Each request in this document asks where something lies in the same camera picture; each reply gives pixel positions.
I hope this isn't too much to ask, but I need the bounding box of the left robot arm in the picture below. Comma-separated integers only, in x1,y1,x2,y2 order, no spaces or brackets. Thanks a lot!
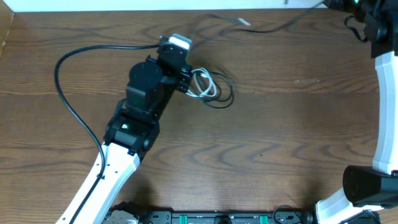
58,42,192,223

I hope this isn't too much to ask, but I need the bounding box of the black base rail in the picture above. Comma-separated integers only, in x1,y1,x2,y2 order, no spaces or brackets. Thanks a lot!
102,202,315,224

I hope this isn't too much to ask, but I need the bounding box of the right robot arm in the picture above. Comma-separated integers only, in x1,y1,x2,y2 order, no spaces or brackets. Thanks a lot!
308,0,397,223

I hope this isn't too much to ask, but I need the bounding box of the white usb cable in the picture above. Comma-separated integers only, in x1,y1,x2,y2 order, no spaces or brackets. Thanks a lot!
185,67,218,98

